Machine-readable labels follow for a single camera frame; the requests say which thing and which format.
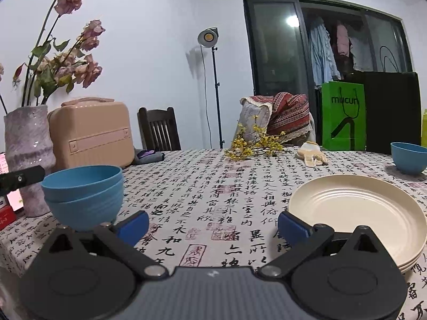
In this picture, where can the black framed glass door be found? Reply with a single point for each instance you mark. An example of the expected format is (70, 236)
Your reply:
(273, 46)

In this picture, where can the quilted lace-trimmed pillow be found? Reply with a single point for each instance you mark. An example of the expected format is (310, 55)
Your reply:
(255, 116)

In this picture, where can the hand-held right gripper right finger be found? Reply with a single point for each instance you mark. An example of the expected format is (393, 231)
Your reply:
(293, 229)

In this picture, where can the dried pink rose bouquet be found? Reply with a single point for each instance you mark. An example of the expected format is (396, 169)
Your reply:
(66, 66)

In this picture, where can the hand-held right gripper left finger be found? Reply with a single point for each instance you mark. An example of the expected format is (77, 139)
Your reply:
(135, 228)

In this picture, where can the blue bowl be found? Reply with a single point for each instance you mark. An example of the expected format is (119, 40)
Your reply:
(83, 213)
(408, 160)
(80, 176)

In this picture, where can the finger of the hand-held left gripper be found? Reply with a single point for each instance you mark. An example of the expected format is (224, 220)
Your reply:
(26, 177)

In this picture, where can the cream ribbed plate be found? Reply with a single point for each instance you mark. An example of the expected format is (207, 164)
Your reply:
(409, 269)
(357, 203)
(412, 262)

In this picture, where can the white yellow knitted glove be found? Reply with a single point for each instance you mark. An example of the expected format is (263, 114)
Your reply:
(312, 155)

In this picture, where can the hanging white garment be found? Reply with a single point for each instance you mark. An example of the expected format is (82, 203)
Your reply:
(360, 53)

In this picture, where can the yellow blossom branch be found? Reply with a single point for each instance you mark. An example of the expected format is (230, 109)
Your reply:
(253, 146)

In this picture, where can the black studio light stand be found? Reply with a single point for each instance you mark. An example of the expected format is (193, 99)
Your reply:
(215, 90)

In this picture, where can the red patterned woven blanket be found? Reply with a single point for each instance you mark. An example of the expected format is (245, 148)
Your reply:
(290, 113)

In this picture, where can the purple textured vase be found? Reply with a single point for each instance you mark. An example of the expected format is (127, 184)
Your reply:
(30, 146)

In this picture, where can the green paper bag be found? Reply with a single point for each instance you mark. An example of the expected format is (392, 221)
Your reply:
(343, 120)

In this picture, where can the black paper bag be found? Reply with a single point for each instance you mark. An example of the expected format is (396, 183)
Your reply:
(390, 113)

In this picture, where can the beige pink small suitcase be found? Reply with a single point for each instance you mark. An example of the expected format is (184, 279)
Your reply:
(90, 133)

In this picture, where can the grey purple cloth pouch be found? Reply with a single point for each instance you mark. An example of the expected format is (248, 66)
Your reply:
(148, 156)

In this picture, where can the dark wooden chair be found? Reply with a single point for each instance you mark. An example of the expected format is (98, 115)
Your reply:
(158, 130)

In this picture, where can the red box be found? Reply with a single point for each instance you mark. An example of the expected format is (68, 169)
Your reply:
(6, 220)

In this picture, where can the hanging light blue shirt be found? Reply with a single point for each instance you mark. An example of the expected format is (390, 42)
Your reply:
(322, 53)

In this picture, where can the hanging pink garment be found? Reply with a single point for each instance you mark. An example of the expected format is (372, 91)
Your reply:
(342, 40)

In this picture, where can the beige chair cover cloth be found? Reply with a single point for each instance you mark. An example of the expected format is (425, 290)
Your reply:
(312, 130)

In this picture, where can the phone with lit screen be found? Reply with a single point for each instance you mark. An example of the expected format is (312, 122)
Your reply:
(13, 201)

